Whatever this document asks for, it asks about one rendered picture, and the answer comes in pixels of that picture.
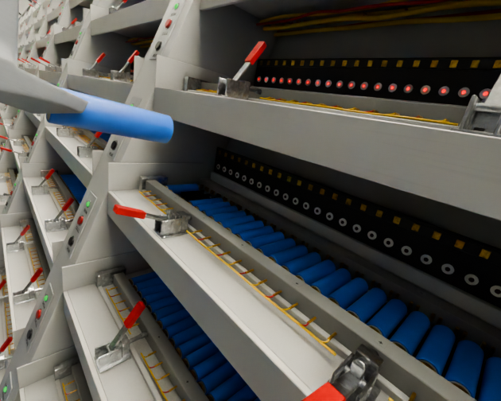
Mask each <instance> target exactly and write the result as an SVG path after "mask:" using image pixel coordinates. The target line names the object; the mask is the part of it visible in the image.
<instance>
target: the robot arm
mask: <svg viewBox="0 0 501 401"><path fill-rule="evenodd" d="M18 14H19V0H0V103H4V104H6V105H9V106H11V107H16V108H18V109H21V110H23V111H27V112H29V113H32V114H61V113H83V112H84V110H85V109H86V106H87V104H88V101H86V100H84V99H81V98H80V97H78V96H75V95H73V94H71V93H69V92H67V91H65V90H63V89H61V88H59V87H57V86H55V85H53V84H51V83H49V82H47V81H44V80H42V79H40V78H38V77H36V76H34V75H32V74H30V73H28V72H26V71H24V70H22V69H20V68H18V67H17V45H18Z"/></svg>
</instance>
